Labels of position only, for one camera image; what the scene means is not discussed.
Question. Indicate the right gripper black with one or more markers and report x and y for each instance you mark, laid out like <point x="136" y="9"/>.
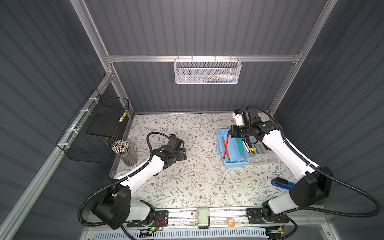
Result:
<point x="232" y="131"/>

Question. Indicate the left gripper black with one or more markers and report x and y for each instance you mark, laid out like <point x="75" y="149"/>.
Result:
<point x="181" y="154"/>

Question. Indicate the black marker pen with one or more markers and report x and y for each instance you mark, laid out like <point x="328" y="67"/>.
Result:
<point x="247" y="148"/>

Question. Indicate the blue plastic tool box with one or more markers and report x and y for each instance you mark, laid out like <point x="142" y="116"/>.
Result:
<point x="233" y="158"/>

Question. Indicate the teal utility knife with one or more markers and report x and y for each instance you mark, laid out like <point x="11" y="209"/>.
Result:
<point x="240" y="146"/>

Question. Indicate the yellow black utility knife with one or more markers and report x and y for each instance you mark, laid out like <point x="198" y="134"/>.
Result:
<point x="251" y="146"/>

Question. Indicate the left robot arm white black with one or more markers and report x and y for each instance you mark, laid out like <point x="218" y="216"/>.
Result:
<point x="114" y="205"/>

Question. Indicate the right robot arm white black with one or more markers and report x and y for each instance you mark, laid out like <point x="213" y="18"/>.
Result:
<point x="310" y="187"/>

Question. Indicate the cup of pencils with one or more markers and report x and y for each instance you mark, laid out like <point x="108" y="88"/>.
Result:
<point x="124" y="152"/>

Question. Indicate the blue stapler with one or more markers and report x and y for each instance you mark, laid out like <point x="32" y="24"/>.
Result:
<point x="282" y="183"/>

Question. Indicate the yellow highlighter in basket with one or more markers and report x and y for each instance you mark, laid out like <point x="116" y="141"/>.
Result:
<point x="123" y="116"/>

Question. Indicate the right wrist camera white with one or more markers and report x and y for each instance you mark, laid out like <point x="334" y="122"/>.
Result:
<point x="238" y="116"/>

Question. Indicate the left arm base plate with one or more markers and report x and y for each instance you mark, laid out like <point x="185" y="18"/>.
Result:
<point x="156" y="219"/>

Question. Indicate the white mesh wall basket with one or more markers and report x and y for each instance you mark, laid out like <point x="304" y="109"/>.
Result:
<point x="212" y="71"/>

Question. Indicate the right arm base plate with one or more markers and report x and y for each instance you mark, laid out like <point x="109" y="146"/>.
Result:
<point x="261" y="216"/>

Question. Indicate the black wire wall basket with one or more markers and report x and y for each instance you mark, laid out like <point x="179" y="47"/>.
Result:
<point x="94" y="130"/>

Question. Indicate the white slotted cable duct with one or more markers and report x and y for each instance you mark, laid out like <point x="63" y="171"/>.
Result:
<point x="197" y="234"/>

